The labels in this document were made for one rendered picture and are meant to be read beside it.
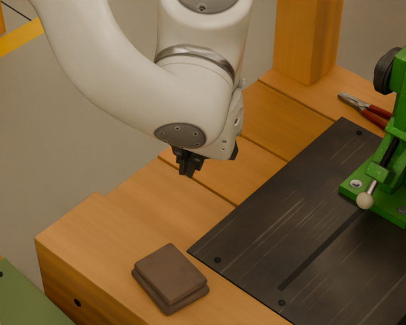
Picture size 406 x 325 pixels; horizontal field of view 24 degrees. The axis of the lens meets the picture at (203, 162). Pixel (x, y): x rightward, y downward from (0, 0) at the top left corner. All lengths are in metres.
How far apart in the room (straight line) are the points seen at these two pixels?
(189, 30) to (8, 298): 0.76
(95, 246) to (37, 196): 1.36
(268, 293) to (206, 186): 0.26
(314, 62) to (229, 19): 0.96
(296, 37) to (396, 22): 1.79
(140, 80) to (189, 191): 0.81
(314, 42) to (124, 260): 0.55
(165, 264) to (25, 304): 0.22
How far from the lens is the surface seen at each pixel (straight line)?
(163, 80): 0.79
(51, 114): 3.09
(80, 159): 2.92
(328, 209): 1.54
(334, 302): 1.42
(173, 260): 1.42
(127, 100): 0.80
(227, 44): 0.84
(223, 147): 1.00
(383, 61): 1.43
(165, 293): 1.38
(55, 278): 1.54
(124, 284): 1.43
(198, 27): 0.81
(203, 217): 1.54
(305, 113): 1.74
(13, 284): 1.49
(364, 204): 1.49
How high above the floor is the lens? 2.02
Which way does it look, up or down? 44 degrees down
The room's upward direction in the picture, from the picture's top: straight up
